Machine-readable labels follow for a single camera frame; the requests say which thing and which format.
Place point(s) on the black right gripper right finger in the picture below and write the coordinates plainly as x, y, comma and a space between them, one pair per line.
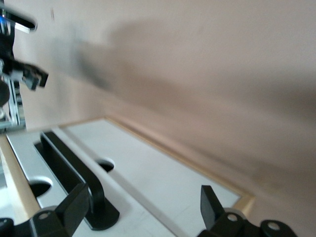
212, 212

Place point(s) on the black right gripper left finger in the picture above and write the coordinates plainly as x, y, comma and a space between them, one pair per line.
69, 209

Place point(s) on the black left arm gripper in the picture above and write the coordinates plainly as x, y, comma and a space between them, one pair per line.
6, 47

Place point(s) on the white drawer front wood edge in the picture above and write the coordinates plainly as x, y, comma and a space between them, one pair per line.
27, 158

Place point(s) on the white cabinet panel wood edge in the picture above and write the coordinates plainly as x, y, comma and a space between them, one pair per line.
172, 172

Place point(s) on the aluminium profile frame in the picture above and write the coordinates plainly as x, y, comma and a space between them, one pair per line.
14, 108

